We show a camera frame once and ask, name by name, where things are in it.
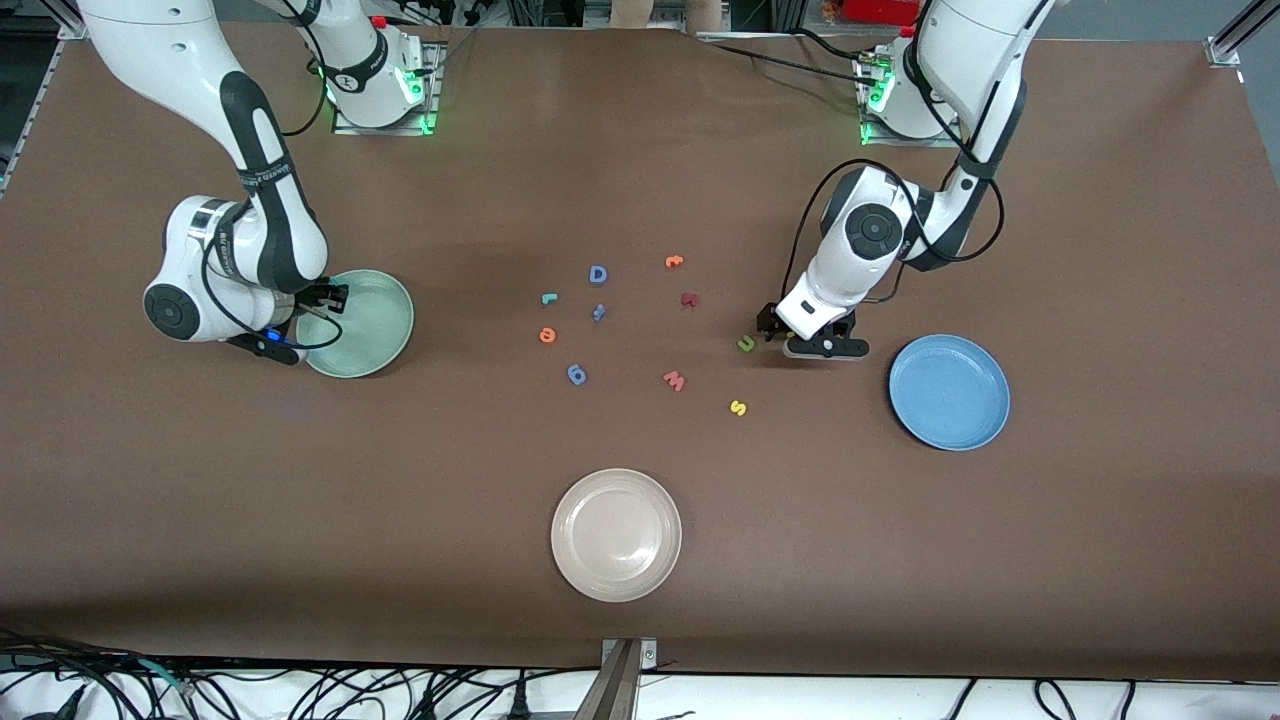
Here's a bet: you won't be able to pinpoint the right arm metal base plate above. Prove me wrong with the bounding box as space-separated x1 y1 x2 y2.
332 42 443 137

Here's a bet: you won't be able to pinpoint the beige plate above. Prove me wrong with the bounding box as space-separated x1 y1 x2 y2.
551 468 683 603

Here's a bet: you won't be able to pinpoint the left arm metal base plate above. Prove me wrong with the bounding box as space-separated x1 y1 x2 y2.
858 52 967 150

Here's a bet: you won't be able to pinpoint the teal cable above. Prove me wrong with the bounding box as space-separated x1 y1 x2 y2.
138 657 196 698

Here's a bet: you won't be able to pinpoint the person legs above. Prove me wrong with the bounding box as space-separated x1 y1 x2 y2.
610 0 728 33

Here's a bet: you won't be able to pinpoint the red box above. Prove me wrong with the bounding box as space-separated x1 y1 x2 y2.
840 0 923 27

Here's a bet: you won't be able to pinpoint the aluminium frame rail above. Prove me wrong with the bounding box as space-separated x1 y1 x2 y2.
1205 0 1280 69
0 0 91 196

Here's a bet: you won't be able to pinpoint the blue plate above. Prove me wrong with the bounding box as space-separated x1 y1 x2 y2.
888 334 1011 452

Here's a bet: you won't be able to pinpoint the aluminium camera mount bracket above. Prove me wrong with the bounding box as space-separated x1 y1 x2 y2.
575 638 659 720

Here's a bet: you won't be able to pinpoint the light green plate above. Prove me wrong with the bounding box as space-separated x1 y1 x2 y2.
296 270 415 381

